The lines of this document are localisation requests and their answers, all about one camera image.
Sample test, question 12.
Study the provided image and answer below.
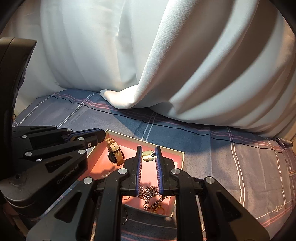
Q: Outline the tan strap wristwatch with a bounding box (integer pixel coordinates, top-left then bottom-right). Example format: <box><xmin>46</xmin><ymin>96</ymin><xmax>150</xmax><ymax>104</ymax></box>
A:
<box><xmin>105</xmin><ymin>138</ymin><xmax>125</xmax><ymax>166</ymax></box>

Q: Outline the thin silver bangle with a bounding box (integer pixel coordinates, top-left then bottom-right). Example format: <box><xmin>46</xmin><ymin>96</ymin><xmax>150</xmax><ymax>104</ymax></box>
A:
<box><xmin>121</xmin><ymin>207</ymin><xmax>128</xmax><ymax>225</ymax></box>

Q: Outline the silver chain necklace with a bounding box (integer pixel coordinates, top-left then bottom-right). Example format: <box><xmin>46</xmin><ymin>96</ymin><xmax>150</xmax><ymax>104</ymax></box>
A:
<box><xmin>136</xmin><ymin>184</ymin><xmax>172</xmax><ymax>212</ymax></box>

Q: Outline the mint box pink interior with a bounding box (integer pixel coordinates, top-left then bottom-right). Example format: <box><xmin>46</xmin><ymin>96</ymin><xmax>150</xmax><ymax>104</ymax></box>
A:
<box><xmin>78</xmin><ymin>128</ymin><xmax>186</xmax><ymax>218</ymax></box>

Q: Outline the blue striped love bedsheet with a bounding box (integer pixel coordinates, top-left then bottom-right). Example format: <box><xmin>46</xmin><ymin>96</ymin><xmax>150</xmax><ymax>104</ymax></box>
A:
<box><xmin>14</xmin><ymin>89</ymin><xmax>295</xmax><ymax>237</ymax></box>

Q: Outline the white curtain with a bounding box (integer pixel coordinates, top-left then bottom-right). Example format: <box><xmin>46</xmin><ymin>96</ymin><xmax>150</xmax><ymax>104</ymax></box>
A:
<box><xmin>1</xmin><ymin>1</ymin><xmax>167</xmax><ymax>114</ymax></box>

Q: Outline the white pillow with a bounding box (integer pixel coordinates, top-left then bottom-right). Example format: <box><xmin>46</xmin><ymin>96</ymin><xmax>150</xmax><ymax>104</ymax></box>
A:
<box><xmin>100</xmin><ymin>1</ymin><xmax>295</xmax><ymax>140</ymax></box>

